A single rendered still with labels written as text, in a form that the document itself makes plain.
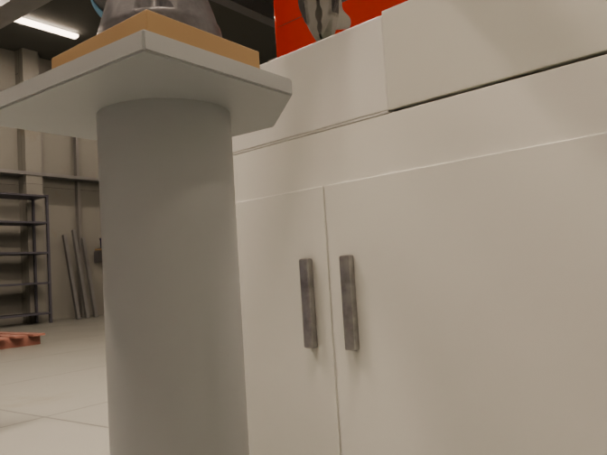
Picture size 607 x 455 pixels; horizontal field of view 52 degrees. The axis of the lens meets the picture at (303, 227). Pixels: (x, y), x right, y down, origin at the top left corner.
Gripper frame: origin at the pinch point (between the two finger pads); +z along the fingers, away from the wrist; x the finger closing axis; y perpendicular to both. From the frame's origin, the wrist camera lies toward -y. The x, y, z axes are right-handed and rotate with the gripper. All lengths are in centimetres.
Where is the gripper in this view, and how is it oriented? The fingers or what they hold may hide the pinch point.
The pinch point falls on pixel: (322, 39)
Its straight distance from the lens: 107.1
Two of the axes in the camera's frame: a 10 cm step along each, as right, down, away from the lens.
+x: -7.2, 0.9, 6.9
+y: 7.0, 0.1, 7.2
